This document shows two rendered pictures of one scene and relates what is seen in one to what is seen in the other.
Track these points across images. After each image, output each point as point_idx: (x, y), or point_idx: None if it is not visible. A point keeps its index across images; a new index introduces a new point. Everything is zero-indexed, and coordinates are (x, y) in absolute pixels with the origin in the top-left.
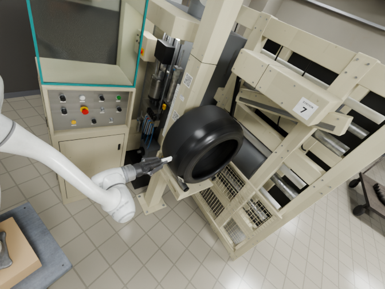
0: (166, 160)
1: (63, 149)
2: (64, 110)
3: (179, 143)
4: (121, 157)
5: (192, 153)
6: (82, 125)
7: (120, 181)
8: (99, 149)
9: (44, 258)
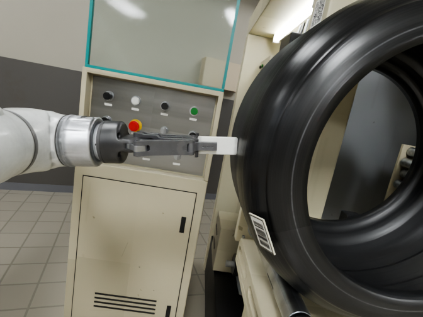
0: (214, 140)
1: (87, 195)
2: (105, 117)
3: (261, 79)
4: (184, 258)
5: (296, 73)
6: (128, 157)
7: (25, 116)
8: (144, 217)
9: None
